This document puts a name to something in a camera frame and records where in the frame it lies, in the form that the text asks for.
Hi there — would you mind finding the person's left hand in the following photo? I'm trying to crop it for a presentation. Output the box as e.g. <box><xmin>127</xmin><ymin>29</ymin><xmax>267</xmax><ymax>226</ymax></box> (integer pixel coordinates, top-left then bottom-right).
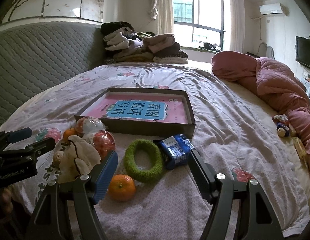
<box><xmin>0</xmin><ymin>187</ymin><xmax>14</xmax><ymax>217</ymax></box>

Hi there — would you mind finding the large mandarin orange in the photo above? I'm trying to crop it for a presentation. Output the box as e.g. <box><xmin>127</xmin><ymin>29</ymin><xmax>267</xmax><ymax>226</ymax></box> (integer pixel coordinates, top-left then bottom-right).
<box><xmin>108</xmin><ymin>174</ymin><xmax>136</xmax><ymax>202</ymax></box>

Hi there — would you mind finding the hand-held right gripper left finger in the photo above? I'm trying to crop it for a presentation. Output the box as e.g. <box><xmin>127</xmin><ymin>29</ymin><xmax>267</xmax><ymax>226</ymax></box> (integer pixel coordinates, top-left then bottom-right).
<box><xmin>25</xmin><ymin>151</ymin><xmax>119</xmax><ymax>240</ymax></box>

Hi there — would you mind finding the dark cloth bundle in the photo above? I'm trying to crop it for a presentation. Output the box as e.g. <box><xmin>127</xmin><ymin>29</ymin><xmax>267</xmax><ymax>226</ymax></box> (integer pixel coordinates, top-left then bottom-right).
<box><xmin>202</xmin><ymin>42</ymin><xmax>222</xmax><ymax>50</ymax></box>

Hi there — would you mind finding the blue snack packet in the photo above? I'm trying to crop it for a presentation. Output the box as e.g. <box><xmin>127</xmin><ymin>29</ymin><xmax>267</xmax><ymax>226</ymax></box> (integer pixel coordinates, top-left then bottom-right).
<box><xmin>155</xmin><ymin>134</ymin><xmax>194</xmax><ymax>170</ymax></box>

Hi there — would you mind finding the cream curtain with tie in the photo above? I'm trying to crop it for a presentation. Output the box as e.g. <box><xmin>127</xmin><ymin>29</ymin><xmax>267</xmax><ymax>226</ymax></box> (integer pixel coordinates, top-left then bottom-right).
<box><xmin>148</xmin><ymin>0</ymin><xmax>174</xmax><ymax>34</ymax></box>

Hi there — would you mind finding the yellow packet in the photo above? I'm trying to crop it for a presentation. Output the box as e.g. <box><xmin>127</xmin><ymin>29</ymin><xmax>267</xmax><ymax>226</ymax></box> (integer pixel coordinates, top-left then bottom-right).
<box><xmin>292</xmin><ymin>137</ymin><xmax>308</xmax><ymax>160</ymax></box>

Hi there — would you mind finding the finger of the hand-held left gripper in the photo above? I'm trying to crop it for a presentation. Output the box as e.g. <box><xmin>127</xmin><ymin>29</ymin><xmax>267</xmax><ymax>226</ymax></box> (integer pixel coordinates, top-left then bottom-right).
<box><xmin>0</xmin><ymin>137</ymin><xmax>56</xmax><ymax>161</ymax></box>
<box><xmin>0</xmin><ymin>127</ymin><xmax>33</xmax><ymax>152</ymax></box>

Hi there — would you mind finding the pile of folded clothes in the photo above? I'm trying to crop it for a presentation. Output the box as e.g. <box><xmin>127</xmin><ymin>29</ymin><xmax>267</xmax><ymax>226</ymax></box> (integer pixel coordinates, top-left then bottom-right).
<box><xmin>100</xmin><ymin>21</ymin><xmax>189</xmax><ymax>65</ymax></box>

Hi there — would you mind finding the tree wall painting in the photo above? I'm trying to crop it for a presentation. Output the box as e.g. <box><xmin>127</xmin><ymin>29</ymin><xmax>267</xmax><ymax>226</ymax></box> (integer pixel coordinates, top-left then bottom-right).
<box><xmin>1</xmin><ymin>0</ymin><xmax>105</xmax><ymax>23</ymax></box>

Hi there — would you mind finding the brown cardboard box tray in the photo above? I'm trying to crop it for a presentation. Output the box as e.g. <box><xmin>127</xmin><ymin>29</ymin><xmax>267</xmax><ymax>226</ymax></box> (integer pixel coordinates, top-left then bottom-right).
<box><xmin>74</xmin><ymin>87</ymin><xmax>196</xmax><ymax>140</ymax></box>

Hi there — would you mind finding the grey quilted headboard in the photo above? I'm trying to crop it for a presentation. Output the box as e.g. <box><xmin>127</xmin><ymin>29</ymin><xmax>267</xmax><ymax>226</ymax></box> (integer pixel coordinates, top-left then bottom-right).
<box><xmin>0</xmin><ymin>20</ymin><xmax>105</xmax><ymax>133</ymax></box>

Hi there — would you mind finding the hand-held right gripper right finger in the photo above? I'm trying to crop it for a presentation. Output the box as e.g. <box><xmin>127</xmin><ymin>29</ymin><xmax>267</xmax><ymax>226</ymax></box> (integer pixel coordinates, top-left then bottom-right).
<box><xmin>187</xmin><ymin>150</ymin><xmax>285</xmax><ymax>240</ymax></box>

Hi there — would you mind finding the red fruit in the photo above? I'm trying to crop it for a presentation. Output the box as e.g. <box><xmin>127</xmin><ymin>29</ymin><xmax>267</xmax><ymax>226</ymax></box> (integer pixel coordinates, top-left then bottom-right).
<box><xmin>91</xmin><ymin>130</ymin><xmax>116</xmax><ymax>160</ymax></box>

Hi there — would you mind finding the plain cream curtain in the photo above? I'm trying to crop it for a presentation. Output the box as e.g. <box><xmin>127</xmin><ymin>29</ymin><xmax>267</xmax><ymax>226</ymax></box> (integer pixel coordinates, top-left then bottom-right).
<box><xmin>227</xmin><ymin>0</ymin><xmax>245</xmax><ymax>53</ymax></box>

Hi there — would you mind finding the window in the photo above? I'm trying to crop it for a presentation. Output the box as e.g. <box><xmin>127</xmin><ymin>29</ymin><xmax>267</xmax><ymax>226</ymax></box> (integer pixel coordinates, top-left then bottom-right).
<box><xmin>171</xmin><ymin>0</ymin><xmax>225</xmax><ymax>50</ymax></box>

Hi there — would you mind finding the black television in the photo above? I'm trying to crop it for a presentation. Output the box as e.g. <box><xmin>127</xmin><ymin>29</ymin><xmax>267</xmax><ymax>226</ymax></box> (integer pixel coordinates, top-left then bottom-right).
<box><xmin>295</xmin><ymin>36</ymin><xmax>310</xmax><ymax>72</ymax></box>

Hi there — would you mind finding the cream plush toy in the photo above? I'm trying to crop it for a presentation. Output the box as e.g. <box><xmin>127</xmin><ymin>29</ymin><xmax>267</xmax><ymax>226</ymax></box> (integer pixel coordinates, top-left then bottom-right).
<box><xmin>57</xmin><ymin>135</ymin><xmax>101</xmax><ymax>183</ymax></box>

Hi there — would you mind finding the small colourful toy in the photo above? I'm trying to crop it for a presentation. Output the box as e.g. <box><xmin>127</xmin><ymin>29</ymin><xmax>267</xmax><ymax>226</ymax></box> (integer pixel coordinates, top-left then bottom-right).
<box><xmin>272</xmin><ymin>114</ymin><xmax>290</xmax><ymax>137</ymax></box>

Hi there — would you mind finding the floral bed sheet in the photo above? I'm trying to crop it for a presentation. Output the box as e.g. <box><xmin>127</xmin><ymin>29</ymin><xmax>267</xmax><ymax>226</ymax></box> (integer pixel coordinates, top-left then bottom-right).
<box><xmin>0</xmin><ymin>62</ymin><xmax>310</xmax><ymax>240</ymax></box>

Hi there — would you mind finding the pink quilt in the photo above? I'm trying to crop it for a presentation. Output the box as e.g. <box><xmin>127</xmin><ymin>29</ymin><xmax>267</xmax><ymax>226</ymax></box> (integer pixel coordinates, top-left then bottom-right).
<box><xmin>211</xmin><ymin>51</ymin><xmax>310</xmax><ymax>165</ymax></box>

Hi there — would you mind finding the green knitted ring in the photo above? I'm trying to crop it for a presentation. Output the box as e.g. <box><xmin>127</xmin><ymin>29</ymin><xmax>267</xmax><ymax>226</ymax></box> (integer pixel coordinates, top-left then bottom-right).
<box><xmin>123</xmin><ymin>139</ymin><xmax>164</xmax><ymax>183</ymax></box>

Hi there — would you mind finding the white air conditioner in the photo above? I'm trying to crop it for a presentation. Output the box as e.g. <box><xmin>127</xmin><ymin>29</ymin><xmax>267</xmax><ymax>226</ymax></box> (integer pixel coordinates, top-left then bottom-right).
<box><xmin>259</xmin><ymin>3</ymin><xmax>287</xmax><ymax>15</ymax></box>

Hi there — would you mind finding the small mandarin orange with stem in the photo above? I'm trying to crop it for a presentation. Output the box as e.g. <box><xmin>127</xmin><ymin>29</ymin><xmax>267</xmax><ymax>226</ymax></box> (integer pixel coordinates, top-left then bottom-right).
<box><xmin>63</xmin><ymin>128</ymin><xmax>76</xmax><ymax>142</ymax></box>

